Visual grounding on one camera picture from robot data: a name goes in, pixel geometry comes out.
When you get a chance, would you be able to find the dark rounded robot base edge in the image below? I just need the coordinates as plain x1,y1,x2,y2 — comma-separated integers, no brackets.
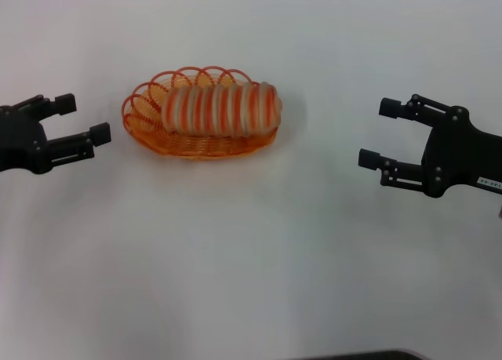
296,348,431,360

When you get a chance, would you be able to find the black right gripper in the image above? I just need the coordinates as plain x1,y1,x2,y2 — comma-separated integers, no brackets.
357,93,502,198

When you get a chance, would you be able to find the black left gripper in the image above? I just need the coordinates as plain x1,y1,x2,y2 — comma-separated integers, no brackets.
0,93,112,176

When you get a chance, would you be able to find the orange woven plastic basket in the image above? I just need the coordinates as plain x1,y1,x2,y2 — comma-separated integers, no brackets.
120,64,280,162

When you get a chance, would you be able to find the orange striped long bread loaf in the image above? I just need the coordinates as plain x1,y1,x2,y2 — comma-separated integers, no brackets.
161,80,284,138

